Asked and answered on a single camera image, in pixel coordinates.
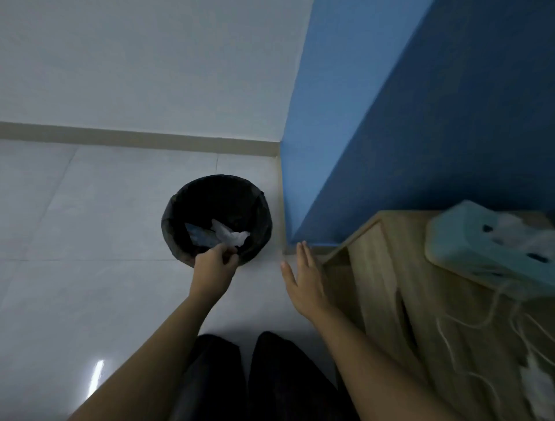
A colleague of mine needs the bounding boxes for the clear plastic wrapper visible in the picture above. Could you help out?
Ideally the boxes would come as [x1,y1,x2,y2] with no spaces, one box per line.
[184,222,223,250]

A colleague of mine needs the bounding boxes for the person's left hand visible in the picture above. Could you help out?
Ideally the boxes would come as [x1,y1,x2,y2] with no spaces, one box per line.
[190,243,240,303]

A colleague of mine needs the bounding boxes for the person's black trousers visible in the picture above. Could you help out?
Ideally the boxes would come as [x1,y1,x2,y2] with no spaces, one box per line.
[170,331,361,421]

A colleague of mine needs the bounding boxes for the person's right hand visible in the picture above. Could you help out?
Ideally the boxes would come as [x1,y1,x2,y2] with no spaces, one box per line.
[280,241,333,322]

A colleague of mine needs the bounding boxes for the white crumpled tissue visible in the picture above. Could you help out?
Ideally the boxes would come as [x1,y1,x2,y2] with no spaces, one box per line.
[211,219,251,249]

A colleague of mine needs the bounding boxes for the short white cable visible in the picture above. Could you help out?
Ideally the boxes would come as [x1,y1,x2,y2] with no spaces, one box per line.
[509,301,555,363]

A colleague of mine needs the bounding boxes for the light wooden cabinet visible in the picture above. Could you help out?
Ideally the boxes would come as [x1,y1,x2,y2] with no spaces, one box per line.
[320,210,555,421]

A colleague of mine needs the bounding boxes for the pale green power strip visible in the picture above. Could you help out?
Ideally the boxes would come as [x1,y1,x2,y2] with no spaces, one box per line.
[424,200,555,301]

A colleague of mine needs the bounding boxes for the black trash bin with bag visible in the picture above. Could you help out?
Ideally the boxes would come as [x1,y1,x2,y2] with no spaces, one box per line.
[161,174,273,268]

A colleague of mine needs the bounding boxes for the person's right forearm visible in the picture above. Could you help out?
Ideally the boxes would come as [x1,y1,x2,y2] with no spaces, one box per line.
[310,303,467,421]

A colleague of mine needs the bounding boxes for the person's left forearm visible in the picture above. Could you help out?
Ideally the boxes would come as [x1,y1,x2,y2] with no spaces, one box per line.
[67,294,227,421]

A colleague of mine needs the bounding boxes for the long white cable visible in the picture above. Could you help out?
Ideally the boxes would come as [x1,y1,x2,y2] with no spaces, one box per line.
[435,280,510,421]

